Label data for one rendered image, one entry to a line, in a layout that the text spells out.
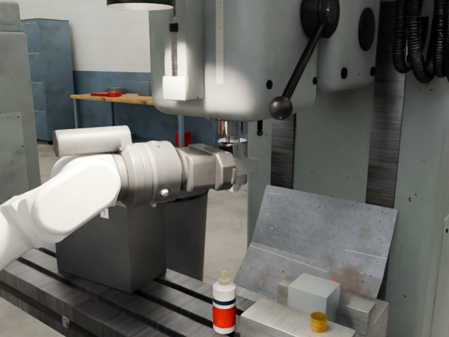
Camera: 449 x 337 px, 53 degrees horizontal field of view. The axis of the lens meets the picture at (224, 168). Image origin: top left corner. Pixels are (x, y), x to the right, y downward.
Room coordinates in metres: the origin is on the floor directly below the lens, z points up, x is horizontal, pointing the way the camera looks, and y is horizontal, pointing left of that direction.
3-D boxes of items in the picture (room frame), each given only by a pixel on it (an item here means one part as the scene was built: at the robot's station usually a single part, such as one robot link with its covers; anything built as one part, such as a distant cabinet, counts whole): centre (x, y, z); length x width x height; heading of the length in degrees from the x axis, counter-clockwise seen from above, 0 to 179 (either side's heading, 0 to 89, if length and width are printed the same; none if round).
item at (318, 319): (0.54, -0.13, 1.05); 0.02 x 0.02 x 0.02
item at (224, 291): (0.71, 0.00, 0.98); 0.04 x 0.04 x 0.11
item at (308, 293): (0.60, -0.13, 1.04); 0.06 x 0.05 x 0.06; 55
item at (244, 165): (0.66, -0.03, 1.23); 0.06 x 0.02 x 0.03; 121
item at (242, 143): (0.69, -0.01, 1.26); 0.05 x 0.05 x 0.01
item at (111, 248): (0.93, 0.25, 1.03); 0.22 x 0.12 x 0.20; 60
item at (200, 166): (0.64, 0.07, 1.23); 0.13 x 0.12 x 0.10; 31
